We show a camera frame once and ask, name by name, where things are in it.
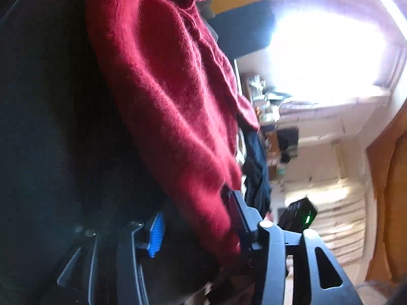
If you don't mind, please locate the beige sweater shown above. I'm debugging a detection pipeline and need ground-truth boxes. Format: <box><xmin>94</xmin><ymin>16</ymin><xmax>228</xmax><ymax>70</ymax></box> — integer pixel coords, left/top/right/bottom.
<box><xmin>234</xmin><ymin>124</ymin><xmax>249</xmax><ymax>197</ymax></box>

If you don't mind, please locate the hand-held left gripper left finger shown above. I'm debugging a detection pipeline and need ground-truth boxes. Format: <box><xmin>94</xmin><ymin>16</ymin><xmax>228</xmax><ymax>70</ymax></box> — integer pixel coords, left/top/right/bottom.
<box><xmin>57</xmin><ymin>211</ymin><xmax>167</xmax><ymax>305</ymax></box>

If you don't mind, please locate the navy dark cloth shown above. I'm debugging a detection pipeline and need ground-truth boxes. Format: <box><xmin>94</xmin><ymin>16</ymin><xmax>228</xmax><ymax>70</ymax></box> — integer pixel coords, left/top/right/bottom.
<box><xmin>242</xmin><ymin>127</ymin><xmax>272</xmax><ymax>220</ymax></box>

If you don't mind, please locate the red knitted sweater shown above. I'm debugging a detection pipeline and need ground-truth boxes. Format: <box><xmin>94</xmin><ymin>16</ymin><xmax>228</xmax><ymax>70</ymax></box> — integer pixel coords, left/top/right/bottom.
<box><xmin>85</xmin><ymin>0</ymin><xmax>261</xmax><ymax>270</ymax></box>

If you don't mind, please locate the white ribbed object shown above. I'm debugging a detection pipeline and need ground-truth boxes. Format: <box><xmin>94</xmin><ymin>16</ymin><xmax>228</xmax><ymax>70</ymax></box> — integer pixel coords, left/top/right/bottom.
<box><xmin>283</xmin><ymin>181</ymin><xmax>369</xmax><ymax>261</ymax></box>

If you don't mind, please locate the yellow grey black panel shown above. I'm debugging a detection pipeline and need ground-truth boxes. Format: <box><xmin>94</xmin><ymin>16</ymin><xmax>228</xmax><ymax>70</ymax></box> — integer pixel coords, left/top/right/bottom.
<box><xmin>203</xmin><ymin>0</ymin><xmax>275</xmax><ymax>58</ymax></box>

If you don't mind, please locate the dark box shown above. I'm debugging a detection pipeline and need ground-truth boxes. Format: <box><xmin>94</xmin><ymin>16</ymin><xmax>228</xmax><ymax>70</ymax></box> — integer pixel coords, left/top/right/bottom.
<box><xmin>277</xmin><ymin>129</ymin><xmax>299</xmax><ymax>162</ymax></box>

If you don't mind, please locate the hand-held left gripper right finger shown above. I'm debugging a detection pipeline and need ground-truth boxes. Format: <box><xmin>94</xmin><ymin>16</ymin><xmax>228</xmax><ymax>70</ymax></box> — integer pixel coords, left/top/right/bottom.
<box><xmin>221</xmin><ymin>186</ymin><xmax>363</xmax><ymax>305</ymax></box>

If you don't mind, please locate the pile of small shelf clutter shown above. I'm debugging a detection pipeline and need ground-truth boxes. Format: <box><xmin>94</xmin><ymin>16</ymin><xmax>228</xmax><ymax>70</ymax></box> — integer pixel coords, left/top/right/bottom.
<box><xmin>248</xmin><ymin>74</ymin><xmax>293</xmax><ymax>124</ymax></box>

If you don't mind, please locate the wooden door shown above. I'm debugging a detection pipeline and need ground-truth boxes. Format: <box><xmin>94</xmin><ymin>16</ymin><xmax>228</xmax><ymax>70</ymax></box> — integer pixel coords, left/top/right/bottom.
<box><xmin>366</xmin><ymin>102</ymin><xmax>407</xmax><ymax>293</ymax></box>

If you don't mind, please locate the bright window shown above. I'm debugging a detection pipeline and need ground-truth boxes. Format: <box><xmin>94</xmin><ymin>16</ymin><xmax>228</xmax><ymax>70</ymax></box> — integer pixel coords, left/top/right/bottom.
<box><xmin>269</xmin><ymin>0</ymin><xmax>406</xmax><ymax>102</ymax></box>

